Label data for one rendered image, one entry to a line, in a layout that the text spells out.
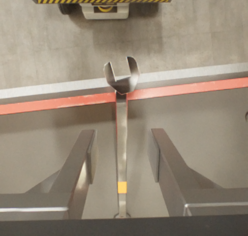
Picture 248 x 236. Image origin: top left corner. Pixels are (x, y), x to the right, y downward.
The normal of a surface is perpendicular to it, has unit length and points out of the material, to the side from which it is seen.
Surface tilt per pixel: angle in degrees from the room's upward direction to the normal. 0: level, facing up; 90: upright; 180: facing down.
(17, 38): 0
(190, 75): 14
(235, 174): 0
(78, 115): 0
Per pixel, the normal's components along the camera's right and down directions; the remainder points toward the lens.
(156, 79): 0.00, -0.18
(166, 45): 0.03, 0.07
